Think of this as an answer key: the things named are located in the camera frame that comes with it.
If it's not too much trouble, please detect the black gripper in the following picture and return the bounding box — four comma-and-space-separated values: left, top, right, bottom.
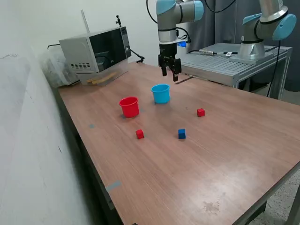
158, 42, 182, 83

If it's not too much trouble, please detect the aluminium robot base platform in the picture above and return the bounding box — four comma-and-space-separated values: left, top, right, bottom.
180, 43, 293, 100

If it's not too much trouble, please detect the black tape strip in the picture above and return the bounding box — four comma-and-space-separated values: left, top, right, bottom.
174, 76, 194, 85

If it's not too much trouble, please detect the blue plastic cup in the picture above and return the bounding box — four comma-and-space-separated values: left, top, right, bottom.
150, 83, 170, 105

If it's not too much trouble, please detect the red plastic cup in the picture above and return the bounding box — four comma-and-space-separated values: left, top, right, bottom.
119, 96, 140, 118

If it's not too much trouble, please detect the tan wooden stick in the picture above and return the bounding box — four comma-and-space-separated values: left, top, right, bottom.
91, 78, 111, 85
86, 71, 117, 83

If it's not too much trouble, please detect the clear acrylic stand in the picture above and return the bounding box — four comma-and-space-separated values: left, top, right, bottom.
76, 61, 129, 86

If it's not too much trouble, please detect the silver microwave oven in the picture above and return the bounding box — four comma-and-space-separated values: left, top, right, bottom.
59, 26, 132, 74

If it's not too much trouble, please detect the white thin rod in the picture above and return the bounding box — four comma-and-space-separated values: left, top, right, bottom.
81, 9, 91, 33

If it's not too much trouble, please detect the grey tape strip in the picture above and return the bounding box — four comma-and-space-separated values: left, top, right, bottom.
105, 180, 122, 192

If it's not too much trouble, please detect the metal connector with tagged cable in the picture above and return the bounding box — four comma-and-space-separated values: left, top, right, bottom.
198, 49, 239, 57

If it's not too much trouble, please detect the black base power cable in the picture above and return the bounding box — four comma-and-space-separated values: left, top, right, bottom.
266, 39, 282, 97

